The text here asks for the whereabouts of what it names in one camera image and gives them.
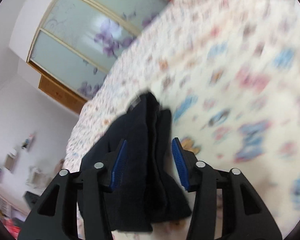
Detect white wire rack shelf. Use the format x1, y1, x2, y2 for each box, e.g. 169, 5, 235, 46
26, 166, 53, 189

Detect wooden room door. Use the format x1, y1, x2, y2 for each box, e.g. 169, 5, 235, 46
38, 75, 86, 114

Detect glass sliding door wardrobe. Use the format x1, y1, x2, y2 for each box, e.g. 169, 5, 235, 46
28, 0, 168, 100

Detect cartoon print fleece bedspread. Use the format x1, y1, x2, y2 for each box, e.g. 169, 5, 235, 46
64, 0, 300, 236

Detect pink edged bookcase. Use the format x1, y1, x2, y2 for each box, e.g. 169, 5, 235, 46
0, 184, 30, 239

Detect black pants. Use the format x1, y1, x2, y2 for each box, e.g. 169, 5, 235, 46
80, 92, 192, 232

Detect white wall shelf with box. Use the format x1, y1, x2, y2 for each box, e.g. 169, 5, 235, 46
4, 148, 18, 172

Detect small white wall shelf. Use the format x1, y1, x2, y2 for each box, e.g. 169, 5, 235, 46
21, 132, 36, 152

